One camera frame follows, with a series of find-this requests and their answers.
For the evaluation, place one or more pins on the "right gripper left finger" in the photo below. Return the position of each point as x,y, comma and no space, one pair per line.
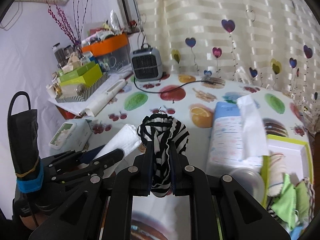
142,179

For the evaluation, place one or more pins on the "heart patterned curtain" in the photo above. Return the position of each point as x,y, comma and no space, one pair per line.
271,43

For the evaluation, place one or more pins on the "green microfiber cloth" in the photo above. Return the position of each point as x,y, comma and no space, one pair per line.
284,205

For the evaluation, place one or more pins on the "green boxes in patterned tray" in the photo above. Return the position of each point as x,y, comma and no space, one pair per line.
79,84

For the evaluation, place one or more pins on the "rolled white paper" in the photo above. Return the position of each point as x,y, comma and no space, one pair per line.
100,101

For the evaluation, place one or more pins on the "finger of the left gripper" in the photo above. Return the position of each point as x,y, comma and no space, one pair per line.
78,174
70,159

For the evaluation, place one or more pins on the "blue white tissue pack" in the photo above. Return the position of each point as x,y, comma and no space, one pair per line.
226,151

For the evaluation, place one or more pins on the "orange lidded storage box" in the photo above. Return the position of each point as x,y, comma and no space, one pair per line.
112,54

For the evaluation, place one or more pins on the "purple flower branches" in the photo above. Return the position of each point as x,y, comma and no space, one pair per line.
70,18

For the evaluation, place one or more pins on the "white striped towel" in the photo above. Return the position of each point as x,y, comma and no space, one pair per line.
277,169

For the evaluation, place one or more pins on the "clear plastic round container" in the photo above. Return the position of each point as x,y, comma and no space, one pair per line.
251,181

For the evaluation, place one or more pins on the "grey portable heater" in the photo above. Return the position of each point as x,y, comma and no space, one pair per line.
146,63

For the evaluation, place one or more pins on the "wet wipes pack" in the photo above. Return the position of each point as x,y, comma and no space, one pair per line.
71,136

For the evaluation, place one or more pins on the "lime green cardboard tray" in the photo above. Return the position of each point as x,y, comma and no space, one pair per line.
297,157

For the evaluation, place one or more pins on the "green patterned cloth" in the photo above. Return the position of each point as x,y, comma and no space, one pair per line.
305,202

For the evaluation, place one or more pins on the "black white striped cloth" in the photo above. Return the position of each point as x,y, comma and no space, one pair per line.
273,214

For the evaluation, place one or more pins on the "white plastic bag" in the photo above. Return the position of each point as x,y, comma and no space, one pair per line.
254,138

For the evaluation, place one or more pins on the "blue face masks stack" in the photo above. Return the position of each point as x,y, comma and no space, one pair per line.
296,232

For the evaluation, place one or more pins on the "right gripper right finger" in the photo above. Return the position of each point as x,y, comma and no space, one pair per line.
178,162

